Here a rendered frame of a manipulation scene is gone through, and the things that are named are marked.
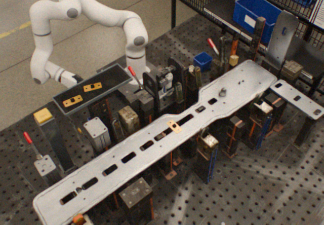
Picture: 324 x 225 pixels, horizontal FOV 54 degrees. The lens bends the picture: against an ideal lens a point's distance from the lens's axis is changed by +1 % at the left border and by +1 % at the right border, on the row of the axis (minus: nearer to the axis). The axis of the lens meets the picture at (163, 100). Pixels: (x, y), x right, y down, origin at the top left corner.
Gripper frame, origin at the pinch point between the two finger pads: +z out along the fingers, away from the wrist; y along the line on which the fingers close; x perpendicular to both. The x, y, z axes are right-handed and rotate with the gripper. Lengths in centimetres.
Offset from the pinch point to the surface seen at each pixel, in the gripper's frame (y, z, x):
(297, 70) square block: 48, 100, 43
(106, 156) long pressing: 20, 30, -40
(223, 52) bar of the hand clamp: 41, 60, 36
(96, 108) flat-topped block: 19.8, 14.2, -19.2
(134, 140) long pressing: 23, 39, -27
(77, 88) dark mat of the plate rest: 26.6, 2.6, -18.0
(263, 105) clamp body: 43, 88, 13
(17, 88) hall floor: -130, -85, 41
